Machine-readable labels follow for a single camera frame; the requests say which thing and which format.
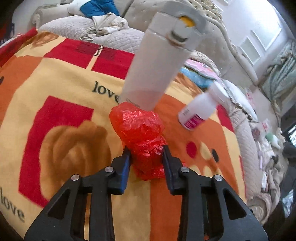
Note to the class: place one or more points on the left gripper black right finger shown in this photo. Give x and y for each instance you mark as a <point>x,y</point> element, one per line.
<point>211,209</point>

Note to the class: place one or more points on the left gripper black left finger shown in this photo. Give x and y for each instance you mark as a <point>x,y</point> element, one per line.
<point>63,218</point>

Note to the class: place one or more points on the red plastic bag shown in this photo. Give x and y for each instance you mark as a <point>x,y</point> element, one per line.
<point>141,132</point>

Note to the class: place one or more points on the clear plastic bag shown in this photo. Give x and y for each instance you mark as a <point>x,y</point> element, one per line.
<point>260,129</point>

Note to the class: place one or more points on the green white plush toy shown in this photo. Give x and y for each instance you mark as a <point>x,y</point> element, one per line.
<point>274,141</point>

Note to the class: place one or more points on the white pink pill bottle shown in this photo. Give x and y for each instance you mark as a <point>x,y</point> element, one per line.
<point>202,106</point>

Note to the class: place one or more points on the white gold trimmed pillow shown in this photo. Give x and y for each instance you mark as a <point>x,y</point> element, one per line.
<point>239,99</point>

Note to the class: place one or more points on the pink blue folded blankets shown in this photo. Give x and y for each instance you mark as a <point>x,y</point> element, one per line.
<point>199,73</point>

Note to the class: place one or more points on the beige tufted sofa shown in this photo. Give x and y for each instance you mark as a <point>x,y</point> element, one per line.
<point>216,45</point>

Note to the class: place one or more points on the white thermos bottle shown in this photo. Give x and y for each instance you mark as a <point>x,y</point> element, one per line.
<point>172,35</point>

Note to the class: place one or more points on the white cloth on sofa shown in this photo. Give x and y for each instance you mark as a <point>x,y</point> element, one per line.
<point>104,25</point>

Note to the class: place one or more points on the blue cloth on sofa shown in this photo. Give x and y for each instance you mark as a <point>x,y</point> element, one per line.
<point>98,8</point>

